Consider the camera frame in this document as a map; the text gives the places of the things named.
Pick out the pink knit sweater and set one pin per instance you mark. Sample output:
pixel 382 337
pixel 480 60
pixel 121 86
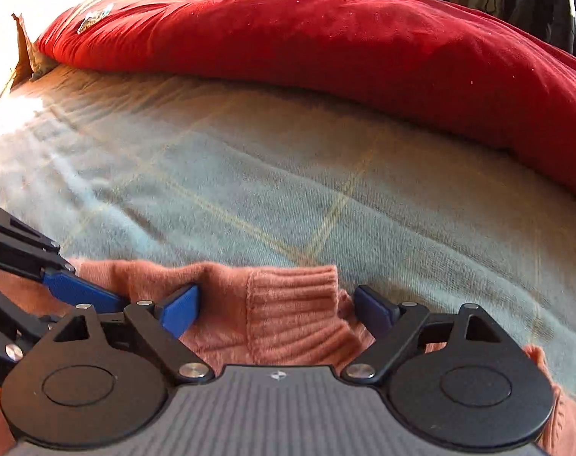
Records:
pixel 278 313

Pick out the blue-grey plaid blanket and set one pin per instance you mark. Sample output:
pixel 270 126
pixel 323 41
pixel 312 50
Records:
pixel 269 175

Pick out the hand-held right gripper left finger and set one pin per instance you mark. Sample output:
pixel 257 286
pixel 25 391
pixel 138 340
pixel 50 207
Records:
pixel 181 312

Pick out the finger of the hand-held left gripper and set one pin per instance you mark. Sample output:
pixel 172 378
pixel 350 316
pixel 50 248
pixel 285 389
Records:
pixel 8 342
pixel 79 289

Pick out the brown plaid pillow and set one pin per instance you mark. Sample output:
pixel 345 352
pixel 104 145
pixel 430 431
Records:
pixel 36 57

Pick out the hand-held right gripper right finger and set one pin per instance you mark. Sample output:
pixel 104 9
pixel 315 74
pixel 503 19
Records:
pixel 373 312

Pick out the small packet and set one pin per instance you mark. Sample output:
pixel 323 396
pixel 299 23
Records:
pixel 94 16

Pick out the black jackets on rack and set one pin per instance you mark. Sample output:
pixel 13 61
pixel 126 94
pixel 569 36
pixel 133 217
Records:
pixel 539 4

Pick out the red duvet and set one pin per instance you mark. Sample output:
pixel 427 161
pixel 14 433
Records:
pixel 316 57

